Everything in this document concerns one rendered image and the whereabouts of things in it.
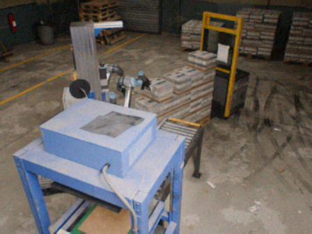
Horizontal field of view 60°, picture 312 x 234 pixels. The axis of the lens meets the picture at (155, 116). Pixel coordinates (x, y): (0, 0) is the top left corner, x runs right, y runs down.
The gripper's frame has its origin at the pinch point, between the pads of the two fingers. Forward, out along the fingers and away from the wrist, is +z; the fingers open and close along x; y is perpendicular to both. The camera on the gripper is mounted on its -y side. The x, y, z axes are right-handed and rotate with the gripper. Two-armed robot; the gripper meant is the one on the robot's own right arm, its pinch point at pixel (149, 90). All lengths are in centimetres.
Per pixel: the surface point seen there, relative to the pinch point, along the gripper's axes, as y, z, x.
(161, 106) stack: -4.4, 22.7, -19.3
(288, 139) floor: 111, 178, -144
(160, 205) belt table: -114, -42, -152
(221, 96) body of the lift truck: 117, 138, -11
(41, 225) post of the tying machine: -184, -94, -112
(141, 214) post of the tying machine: -127, -127, -193
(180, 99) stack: 30, 44, -19
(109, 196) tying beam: -131, -134, -175
